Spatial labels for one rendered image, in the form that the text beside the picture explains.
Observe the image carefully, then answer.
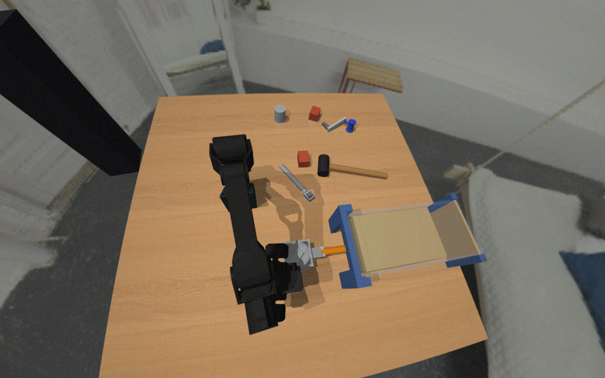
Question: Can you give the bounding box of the wooden-handled mallet with black head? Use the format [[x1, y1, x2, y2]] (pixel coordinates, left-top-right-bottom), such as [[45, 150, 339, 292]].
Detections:
[[317, 154, 388, 179]]

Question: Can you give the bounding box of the orange-red cube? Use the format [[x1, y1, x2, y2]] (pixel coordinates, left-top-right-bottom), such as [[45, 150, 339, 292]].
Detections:
[[297, 151, 309, 167], [309, 106, 321, 122]]

